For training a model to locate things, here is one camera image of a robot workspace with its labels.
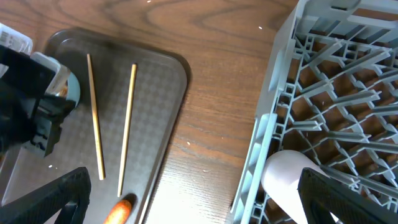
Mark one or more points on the pink cup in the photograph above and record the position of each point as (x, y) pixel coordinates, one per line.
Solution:
(280, 179)

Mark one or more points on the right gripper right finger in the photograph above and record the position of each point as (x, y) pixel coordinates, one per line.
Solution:
(322, 198)

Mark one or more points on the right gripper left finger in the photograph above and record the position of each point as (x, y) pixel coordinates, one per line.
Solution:
(68, 196)

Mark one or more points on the dark brown serving tray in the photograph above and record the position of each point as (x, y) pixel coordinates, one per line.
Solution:
(160, 85)

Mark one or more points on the grey dishwasher rack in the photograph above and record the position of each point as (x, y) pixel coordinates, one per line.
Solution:
(330, 92)

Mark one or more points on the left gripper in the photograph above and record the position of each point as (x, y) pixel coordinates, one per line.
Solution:
(30, 118)

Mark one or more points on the wooden chopstick right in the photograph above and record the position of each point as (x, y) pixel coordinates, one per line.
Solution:
(127, 124)

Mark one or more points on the wooden chopstick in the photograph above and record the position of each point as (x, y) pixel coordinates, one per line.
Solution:
(127, 124)
(96, 124)

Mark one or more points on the wooden chopstick left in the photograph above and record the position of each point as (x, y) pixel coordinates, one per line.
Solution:
(96, 124)

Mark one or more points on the orange carrot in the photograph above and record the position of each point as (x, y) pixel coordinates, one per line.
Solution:
(119, 213)

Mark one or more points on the small light blue bowl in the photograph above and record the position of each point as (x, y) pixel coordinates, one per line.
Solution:
(64, 84)

